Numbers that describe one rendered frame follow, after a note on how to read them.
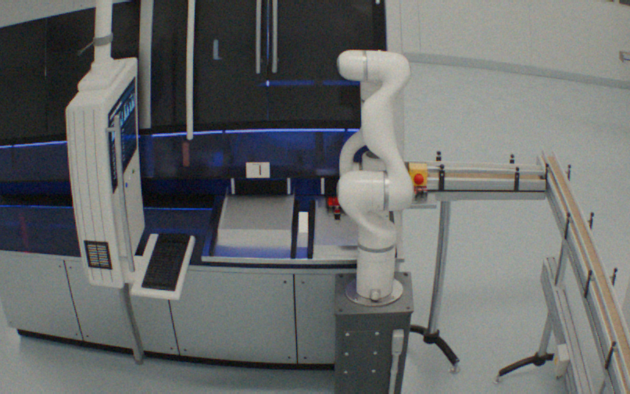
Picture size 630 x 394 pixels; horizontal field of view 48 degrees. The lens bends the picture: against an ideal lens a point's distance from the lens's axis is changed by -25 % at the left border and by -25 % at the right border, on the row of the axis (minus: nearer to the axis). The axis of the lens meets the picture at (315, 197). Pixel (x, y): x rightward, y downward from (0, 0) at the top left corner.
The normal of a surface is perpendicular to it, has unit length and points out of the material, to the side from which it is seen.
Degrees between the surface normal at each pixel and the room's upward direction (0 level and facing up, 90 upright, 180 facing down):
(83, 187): 90
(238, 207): 0
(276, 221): 0
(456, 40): 90
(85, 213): 90
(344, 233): 0
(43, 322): 90
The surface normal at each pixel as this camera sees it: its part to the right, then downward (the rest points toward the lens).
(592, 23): -0.02, 0.44
